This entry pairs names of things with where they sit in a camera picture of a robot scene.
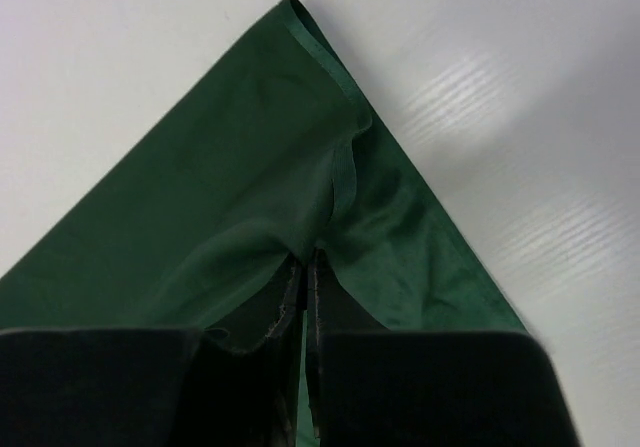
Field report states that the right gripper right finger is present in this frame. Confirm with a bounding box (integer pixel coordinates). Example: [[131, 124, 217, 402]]
[[305, 251, 575, 446]]

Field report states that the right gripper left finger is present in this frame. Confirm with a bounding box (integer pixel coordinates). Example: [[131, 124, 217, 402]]
[[1, 259, 304, 446]]

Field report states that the dark green cloth napkin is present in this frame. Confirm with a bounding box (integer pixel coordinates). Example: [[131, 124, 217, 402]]
[[1, 0, 523, 446]]

